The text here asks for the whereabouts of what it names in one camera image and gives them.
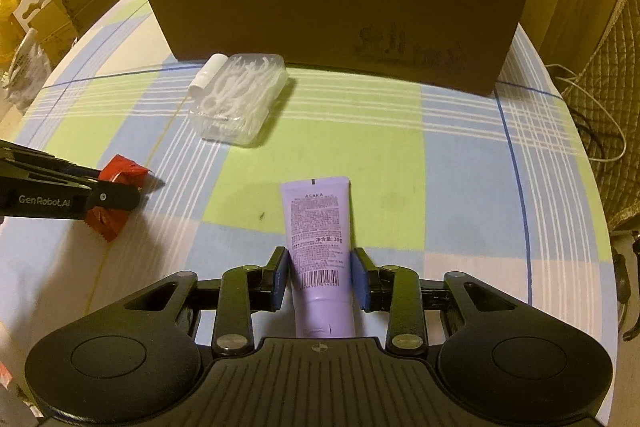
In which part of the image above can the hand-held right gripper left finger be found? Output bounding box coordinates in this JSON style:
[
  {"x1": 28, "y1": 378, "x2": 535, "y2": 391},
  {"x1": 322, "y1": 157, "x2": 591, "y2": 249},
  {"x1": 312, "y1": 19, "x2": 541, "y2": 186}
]
[{"x1": 122, "y1": 247, "x2": 291, "y2": 358}]

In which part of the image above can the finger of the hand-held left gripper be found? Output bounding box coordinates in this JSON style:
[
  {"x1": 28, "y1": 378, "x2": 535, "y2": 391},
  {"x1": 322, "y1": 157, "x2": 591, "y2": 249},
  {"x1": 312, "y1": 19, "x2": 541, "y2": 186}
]
[
  {"x1": 0, "y1": 139, "x2": 108, "y2": 186},
  {"x1": 85, "y1": 183, "x2": 142, "y2": 214}
]

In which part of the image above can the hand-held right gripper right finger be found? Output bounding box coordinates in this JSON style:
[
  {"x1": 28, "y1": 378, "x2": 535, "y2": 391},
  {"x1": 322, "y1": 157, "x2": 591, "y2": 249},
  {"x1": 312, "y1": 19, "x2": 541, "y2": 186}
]
[{"x1": 350, "y1": 247, "x2": 521, "y2": 355}]

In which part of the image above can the red snack packet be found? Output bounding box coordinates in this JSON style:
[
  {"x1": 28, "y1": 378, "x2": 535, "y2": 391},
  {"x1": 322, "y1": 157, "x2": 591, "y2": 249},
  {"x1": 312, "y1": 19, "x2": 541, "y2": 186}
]
[{"x1": 84, "y1": 154, "x2": 153, "y2": 242}]

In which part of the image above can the purple cream tube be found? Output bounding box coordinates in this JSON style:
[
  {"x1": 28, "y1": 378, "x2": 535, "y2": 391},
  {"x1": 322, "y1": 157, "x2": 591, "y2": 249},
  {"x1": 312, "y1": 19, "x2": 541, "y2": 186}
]
[{"x1": 280, "y1": 177, "x2": 357, "y2": 339}]

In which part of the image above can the brown cardboard storage box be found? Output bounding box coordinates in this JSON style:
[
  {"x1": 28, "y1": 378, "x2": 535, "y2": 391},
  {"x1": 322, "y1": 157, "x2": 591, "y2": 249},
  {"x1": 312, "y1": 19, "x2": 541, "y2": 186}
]
[{"x1": 138, "y1": 0, "x2": 532, "y2": 98}]

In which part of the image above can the crumpled clear plastic bag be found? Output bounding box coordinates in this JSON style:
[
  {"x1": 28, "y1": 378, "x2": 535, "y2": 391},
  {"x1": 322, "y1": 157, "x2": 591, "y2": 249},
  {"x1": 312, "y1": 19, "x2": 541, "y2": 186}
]
[{"x1": 0, "y1": 29, "x2": 53, "y2": 100}]

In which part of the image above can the plaid tablecloth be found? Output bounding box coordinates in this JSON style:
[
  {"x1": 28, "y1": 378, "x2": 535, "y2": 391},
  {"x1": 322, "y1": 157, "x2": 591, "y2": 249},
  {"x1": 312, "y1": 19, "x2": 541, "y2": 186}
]
[{"x1": 0, "y1": 0, "x2": 618, "y2": 427}]

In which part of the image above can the small white tube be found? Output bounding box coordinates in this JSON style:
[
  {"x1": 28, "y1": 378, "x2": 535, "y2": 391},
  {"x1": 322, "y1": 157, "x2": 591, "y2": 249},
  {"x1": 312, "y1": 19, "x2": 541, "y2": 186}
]
[{"x1": 189, "y1": 53, "x2": 227, "y2": 96}]

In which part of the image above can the brown cardboard carton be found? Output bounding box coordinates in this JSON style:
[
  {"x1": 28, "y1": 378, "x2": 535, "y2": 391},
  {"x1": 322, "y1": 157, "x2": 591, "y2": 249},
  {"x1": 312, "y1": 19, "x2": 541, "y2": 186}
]
[{"x1": 12, "y1": 0, "x2": 126, "y2": 58}]

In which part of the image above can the clear box of floss picks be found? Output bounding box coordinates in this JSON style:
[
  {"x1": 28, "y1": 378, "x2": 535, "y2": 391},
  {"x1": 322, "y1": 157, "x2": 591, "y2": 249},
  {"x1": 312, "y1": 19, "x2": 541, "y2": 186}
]
[{"x1": 189, "y1": 52, "x2": 290, "y2": 148}]

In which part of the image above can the yellow plastic bag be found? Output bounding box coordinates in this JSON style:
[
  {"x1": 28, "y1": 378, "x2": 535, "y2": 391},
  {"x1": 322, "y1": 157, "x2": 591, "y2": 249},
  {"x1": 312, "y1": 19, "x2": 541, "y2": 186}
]
[{"x1": 0, "y1": 0, "x2": 32, "y2": 68}]

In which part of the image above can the chair with quilted cover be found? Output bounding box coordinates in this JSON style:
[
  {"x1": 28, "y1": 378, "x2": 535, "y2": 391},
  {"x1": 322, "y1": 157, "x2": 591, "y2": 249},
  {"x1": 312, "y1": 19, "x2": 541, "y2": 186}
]
[{"x1": 562, "y1": 0, "x2": 640, "y2": 228}]

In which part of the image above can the steel kettle with black handle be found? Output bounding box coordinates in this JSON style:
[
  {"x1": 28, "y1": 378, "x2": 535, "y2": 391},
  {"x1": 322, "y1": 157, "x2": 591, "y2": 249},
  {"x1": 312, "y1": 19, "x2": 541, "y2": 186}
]
[{"x1": 612, "y1": 227, "x2": 640, "y2": 308}]

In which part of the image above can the white cable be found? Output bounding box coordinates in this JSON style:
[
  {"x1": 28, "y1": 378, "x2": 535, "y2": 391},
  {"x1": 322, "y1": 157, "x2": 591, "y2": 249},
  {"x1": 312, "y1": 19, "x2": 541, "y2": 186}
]
[{"x1": 545, "y1": 62, "x2": 628, "y2": 164}]

